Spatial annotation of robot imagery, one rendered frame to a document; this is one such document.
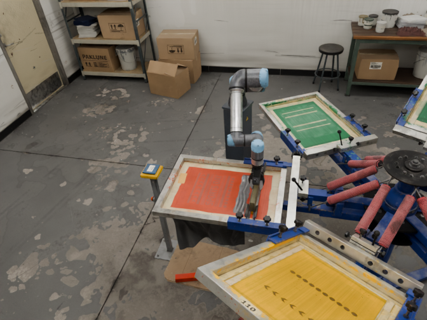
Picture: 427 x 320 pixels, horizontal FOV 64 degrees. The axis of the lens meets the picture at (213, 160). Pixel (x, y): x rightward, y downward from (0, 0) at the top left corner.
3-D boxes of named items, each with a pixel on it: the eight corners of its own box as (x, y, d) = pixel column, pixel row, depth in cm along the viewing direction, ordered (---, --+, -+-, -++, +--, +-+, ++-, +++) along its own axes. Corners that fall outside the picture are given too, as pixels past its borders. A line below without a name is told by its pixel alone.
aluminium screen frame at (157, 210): (152, 215, 216) (151, 211, 214) (181, 157, 260) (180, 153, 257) (279, 233, 199) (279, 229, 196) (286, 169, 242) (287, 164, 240)
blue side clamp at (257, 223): (227, 229, 205) (227, 221, 201) (229, 223, 209) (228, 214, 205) (277, 236, 199) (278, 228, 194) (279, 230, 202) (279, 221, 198)
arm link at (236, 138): (227, 66, 211) (227, 145, 207) (244, 66, 210) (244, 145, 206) (227, 73, 223) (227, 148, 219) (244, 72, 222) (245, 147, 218)
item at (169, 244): (154, 258, 305) (131, 178, 245) (162, 238, 321) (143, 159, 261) (178, 262, 300) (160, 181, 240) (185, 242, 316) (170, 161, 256)
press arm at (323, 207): (197, 200, 237) (196, 193, 233) (199, 194, 241) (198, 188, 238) (392, 226, 209) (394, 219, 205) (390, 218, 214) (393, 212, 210)
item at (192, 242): (180, 250, 246) (172, 209, 219) (182, 246, 248) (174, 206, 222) (244, 261, 235) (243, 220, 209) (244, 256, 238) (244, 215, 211)
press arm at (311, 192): (297, 199, 214) (297, 193, 211) (297, 192, 218) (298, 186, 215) (325, 202, 210) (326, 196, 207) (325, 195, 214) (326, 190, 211)
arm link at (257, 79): (245, 77, 263) (244, 67, 209) (265, 76, 261) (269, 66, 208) (245, 93, 264) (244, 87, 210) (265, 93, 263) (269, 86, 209)
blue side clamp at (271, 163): (243, 169, 247) (243, 161, 242) (244, 164, 251) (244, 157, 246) (286, 174, 240) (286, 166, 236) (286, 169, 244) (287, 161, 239)
